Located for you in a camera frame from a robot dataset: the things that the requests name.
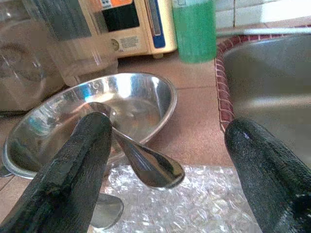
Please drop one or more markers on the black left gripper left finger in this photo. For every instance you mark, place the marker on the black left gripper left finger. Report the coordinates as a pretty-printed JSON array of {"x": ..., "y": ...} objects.
[{"x": 65, "y": 174}]

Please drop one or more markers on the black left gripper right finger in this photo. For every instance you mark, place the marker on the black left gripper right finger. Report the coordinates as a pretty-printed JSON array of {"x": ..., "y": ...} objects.
[{"x": 272, "y": 174}]

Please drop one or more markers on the stainless steel spoon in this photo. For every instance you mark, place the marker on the stainless steel spoon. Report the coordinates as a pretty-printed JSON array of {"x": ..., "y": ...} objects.
[
  {"x": 109, "y": 211},
  {"x": 155, "y": 167}
]

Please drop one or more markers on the stainless steel bowl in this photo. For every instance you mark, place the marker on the stainless steel bowl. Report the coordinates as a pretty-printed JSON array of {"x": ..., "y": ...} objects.
[{"x": 136, "y": 97}]

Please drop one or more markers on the clear bubble wrap sheet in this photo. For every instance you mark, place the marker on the clear bubble wrap sheet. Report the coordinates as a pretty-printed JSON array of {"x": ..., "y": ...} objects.
[{"x": 194, "y": 208}]

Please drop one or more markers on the stainless steel sink basin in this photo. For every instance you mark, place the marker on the stainless steel sink basin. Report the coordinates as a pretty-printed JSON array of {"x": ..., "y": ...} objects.
[{"x": 267, "y": 85}]

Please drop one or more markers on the cream water ionizer blue stripe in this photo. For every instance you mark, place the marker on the cream water ionizer blue stripe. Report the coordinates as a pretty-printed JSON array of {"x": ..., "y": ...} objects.
[{"x": 145, "y": 46}]

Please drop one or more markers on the green dish soap bottle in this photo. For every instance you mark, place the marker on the green dish soap bottle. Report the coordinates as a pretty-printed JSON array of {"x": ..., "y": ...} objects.
[{"x": 194, "y": 36}]

